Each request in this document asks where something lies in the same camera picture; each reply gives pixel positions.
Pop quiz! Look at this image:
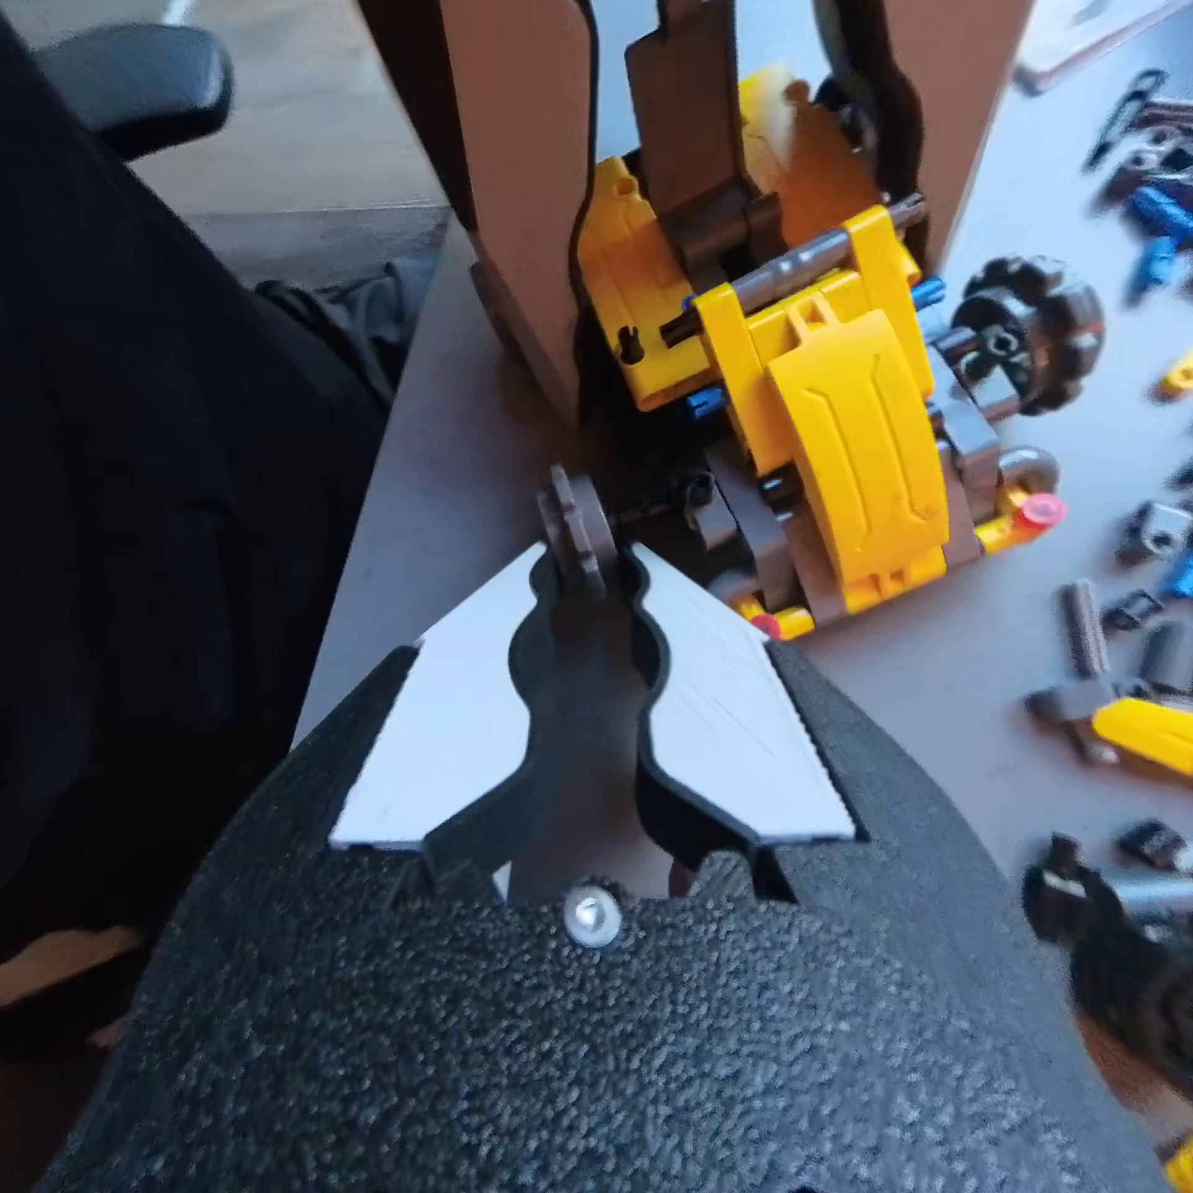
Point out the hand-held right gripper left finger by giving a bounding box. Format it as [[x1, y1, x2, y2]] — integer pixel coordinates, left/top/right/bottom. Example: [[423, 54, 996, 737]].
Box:
[[328, 543, 562, 853]]

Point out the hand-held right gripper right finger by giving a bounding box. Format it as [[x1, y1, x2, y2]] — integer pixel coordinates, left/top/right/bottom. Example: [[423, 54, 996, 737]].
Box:
[[622, 543, 860, 844]]

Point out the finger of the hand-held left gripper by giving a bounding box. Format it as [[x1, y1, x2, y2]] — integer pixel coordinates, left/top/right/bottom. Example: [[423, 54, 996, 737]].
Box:
[[439, 0, 598, 423], [810, 0, 1037, 274]]

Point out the grey toy wheel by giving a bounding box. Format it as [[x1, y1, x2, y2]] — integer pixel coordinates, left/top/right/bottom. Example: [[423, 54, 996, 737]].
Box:
[[536, 463, 622, 602]]

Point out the yellow toy brick car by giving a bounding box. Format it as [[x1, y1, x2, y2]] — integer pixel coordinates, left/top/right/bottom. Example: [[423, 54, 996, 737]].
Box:
[[569, 0, 1111, 645]]

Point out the white instruction booklet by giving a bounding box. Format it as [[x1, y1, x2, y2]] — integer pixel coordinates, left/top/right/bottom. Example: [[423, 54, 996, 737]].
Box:
[[1011, 0, 1184, 96]]

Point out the person's black top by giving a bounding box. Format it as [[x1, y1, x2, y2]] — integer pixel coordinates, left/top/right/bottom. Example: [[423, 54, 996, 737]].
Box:
[[0, 19, 393, 970]]

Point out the yellow pointed panel piece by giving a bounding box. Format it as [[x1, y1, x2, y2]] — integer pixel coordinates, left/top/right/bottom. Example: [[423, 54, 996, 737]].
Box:
[[1091, 696, 1193, 776]]

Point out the pile of dark brick pieces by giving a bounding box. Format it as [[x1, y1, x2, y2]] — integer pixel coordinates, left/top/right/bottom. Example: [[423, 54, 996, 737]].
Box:
[[1021, 65, 1193, 1092]]

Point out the black rubber tyre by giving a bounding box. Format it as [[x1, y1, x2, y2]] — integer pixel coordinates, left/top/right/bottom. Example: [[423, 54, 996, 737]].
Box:
[[1068, 922, 1193, 1092]]

